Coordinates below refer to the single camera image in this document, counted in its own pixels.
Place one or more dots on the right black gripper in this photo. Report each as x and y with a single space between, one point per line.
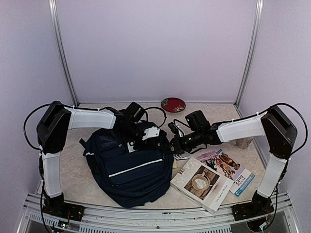
178 145

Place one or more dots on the navy blue backpack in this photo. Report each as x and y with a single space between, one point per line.
130 178

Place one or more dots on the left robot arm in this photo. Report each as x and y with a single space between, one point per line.
52 132

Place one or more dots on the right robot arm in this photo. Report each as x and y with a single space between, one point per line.
271 123

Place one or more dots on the yellow highlighter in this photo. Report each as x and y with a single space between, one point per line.
175 165

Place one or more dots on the pink magazine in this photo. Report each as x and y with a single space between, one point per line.
208 159

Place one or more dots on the red floral round dish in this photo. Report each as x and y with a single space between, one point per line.
173 105

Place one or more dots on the dog cover booklet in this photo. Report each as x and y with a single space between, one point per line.
240 176

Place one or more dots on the white coffee cover book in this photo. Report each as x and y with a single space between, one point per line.
201 184

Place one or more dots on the beige ceramic mug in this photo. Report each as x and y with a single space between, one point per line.
243 143

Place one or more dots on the white charger with cable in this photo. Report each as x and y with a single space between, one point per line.
182 156

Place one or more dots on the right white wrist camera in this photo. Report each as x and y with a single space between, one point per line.
175 129

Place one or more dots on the front aluminium rail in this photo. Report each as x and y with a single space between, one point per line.
104 219

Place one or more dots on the left aluminium frame post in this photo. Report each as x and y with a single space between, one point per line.
61 51

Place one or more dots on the aluminium frame post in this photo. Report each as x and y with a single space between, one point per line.
61 51
251 52

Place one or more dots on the right aluminium frame post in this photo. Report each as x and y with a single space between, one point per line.
251 52

